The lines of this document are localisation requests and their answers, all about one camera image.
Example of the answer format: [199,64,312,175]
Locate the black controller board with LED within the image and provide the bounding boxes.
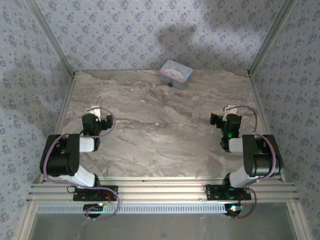
[83,203,105,217]
[224,203,245,218]

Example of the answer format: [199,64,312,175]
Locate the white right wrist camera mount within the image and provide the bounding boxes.
[223,105,238,116]

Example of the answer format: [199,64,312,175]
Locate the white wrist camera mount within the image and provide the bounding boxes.
[223,105,238,116]
[86,106,102,120]

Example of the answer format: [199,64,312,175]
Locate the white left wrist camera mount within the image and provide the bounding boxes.
[86,106,102,120]

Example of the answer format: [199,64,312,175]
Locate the aluminium table edge rail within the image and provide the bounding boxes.
[33,73,77,185]
[248,73,287,183]

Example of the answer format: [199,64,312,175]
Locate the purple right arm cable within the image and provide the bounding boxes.
[228,105,280,220]

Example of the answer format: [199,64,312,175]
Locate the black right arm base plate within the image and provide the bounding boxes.
[204,184,252,201]

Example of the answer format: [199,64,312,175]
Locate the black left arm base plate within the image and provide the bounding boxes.
[73,185,119,202]

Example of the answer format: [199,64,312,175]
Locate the aluminium frame post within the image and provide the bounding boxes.
[24,0,77,77]
[248,0,299,77]

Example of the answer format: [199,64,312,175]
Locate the aluminium mounting rail beam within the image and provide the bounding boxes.
[26,176,300,204]

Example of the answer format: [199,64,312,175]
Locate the grey slotted cable duct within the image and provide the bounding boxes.
[36,202,227,215]

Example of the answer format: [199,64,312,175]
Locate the short aluminium frame leg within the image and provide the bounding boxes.
[286,201,314,240]
[16,202,38,240]

